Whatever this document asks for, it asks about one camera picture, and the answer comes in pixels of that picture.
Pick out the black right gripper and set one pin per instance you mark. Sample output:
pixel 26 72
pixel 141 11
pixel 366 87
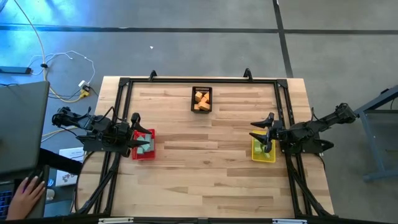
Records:
pixel 276 132

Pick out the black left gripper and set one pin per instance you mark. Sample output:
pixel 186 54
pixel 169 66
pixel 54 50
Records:
pixel 124 137

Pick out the light blue wooden cube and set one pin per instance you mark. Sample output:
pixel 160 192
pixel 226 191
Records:
pixel 140 139

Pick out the green wooden block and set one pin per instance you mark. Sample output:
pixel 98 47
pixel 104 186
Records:
pixel 267 154
pixel 257 142

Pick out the long light blue wooden block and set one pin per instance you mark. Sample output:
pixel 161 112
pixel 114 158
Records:
pixel 148 146

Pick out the green wooden cube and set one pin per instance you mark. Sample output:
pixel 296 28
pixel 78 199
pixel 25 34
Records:
pixel 258 149

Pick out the long orange wooden block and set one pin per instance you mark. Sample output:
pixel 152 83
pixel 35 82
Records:
pixel 204 106

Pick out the small orange wooden cube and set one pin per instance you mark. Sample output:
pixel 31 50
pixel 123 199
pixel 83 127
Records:
pixel 199 96

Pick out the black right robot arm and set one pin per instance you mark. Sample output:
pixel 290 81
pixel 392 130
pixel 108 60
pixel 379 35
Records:
pixel 311 130

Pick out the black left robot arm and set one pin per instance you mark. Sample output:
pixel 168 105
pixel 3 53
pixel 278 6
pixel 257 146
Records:
pixel 71 119

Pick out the red plastic basket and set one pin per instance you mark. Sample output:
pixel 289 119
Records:
pixel 146 157

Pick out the yellow plastic basket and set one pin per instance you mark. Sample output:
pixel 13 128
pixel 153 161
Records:
pixel 264 160

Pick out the black plastic basket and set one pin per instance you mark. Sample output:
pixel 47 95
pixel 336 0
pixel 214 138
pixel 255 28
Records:
pixel 192 99

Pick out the yellow plug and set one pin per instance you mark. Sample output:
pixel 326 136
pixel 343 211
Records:
pixel 84 92

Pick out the white printed paper sheet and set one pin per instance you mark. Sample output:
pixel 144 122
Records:
pixel 70 154

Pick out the white power adapter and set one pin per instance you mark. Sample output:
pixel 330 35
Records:
pixel 82 83

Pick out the black angled bar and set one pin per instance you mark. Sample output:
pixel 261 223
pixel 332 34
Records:
pixel 62 160

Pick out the grey laptop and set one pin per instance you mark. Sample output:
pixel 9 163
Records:
pixel 21 124

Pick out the person's hand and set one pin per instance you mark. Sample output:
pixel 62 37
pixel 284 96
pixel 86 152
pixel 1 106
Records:
pixel 25 199

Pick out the black power strip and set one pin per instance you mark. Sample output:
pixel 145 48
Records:
pixel 15 70

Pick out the black aluminium table frame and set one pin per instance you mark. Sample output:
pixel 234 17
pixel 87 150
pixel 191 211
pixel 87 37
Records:
pixel 202 81

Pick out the white metal bracket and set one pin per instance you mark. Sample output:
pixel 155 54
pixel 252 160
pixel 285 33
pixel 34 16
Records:
pixel 115 220
pixel 289 221

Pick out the blue metal table frame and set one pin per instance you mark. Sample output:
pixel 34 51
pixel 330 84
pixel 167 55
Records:
pixel 370 146

